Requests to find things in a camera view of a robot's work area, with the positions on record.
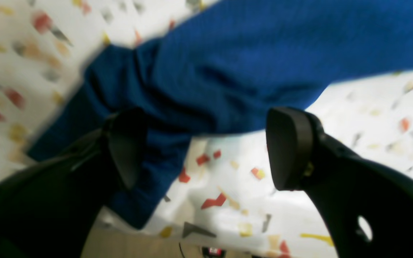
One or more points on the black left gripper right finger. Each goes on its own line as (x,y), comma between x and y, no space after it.
(367,207)

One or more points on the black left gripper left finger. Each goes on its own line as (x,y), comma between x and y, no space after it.
(48,209)

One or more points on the blue t-shirt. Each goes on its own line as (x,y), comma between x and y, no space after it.
(221,71)

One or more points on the terrazzo patterned tablecloth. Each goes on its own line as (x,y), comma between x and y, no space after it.
(224,195)

